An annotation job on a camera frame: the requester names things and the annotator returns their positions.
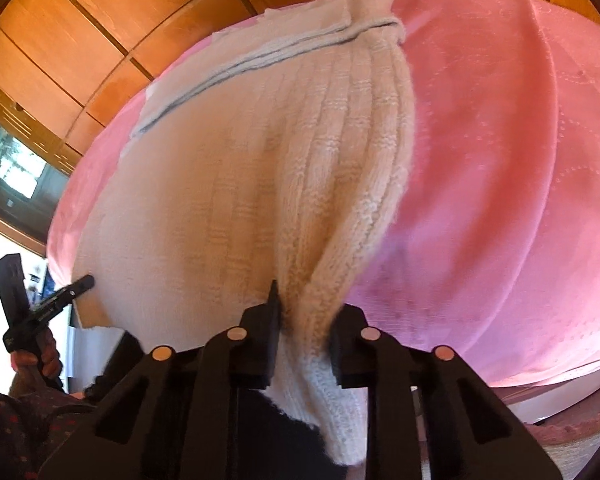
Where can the pink blanket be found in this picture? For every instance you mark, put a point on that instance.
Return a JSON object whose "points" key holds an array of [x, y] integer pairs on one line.
{"points": [[505, 185]]}

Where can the person's left forearm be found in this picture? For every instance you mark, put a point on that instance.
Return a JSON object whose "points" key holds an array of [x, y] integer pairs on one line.
{"points": [[10, 425]]}

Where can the wooden headboard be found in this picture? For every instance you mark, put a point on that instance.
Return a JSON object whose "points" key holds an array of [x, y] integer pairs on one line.
{"points": [[80, 35]]}

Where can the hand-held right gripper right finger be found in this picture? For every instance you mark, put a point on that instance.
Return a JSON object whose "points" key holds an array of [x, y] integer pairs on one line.
{"points": [[345, 355]]}

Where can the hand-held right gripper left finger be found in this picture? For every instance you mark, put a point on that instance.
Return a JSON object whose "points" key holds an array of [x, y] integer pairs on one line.
{"points": [[260, 345]]}

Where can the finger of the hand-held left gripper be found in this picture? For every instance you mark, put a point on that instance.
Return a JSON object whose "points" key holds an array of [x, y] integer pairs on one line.
{"points": [[62, 296], [11, 285]]}

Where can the light grey knitted sweater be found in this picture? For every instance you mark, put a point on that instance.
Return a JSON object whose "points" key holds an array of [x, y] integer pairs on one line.
{"points": [[205, 210]]}

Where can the person's left hand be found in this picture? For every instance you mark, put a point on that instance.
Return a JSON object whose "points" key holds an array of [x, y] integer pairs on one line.
{"points": [[30, 362]]}

